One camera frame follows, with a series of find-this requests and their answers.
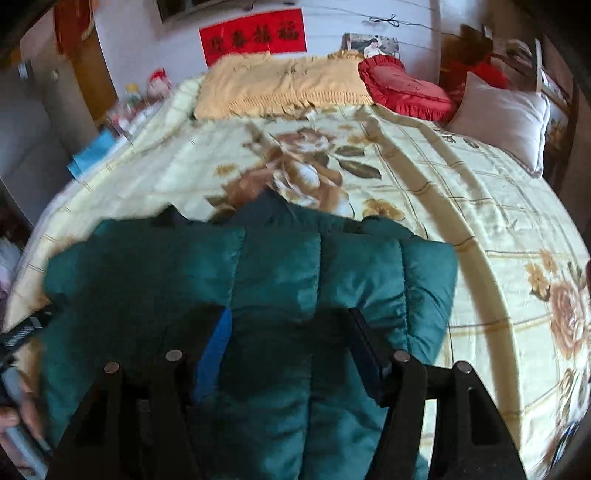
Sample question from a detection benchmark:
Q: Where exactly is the red ruffled heart pillow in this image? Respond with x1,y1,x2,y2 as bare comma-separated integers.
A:
358,56,458,121

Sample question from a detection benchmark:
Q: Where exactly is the white pillow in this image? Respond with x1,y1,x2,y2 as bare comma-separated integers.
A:
444,71,551,178

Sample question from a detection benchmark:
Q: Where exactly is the wooden headboard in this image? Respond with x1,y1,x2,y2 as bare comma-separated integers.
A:
536,37,583,195

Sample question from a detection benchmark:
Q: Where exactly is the black wall wire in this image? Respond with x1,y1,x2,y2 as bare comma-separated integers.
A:
295,6,439,29

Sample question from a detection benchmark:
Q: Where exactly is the dark wooden cabinet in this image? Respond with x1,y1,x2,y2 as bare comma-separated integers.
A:
0,198,35,245

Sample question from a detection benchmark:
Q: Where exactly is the red cloth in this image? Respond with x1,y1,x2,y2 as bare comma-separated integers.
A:
438,25,511,90

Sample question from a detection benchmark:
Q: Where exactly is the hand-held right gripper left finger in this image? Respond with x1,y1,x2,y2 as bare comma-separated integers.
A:
46,307,233,480

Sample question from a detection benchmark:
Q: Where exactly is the orange folded blanket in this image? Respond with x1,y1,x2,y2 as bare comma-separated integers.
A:
194,52,375,120

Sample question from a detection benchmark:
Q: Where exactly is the light blue box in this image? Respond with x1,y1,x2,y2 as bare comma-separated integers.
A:
67,129,118,178

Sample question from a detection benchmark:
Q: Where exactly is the dark green puffer jacket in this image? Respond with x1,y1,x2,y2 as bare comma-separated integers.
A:
44,189,459,480

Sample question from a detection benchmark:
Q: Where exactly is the clear plastic jar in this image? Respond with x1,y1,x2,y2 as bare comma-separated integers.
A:
121,83,148,116

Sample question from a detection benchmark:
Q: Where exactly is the dark wall frame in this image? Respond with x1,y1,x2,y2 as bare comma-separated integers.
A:
157,0,296,21

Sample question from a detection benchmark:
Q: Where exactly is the red wall banner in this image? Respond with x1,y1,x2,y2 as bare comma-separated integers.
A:
199,8,308,68

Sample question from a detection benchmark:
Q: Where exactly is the person's left hand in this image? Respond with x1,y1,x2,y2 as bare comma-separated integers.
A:
0,381,45,442

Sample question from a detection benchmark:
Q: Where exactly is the red door hanging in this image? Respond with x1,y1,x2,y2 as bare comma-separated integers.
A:
53,0,95,56

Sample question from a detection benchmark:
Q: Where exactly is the wall photo poster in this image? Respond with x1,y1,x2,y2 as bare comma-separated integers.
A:
342,33,400,60

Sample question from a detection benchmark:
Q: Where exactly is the wooden door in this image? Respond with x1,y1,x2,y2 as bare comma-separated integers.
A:
53,0,118,123

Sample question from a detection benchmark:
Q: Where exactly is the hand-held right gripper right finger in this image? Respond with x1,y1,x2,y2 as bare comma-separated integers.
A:
347,307,527,480

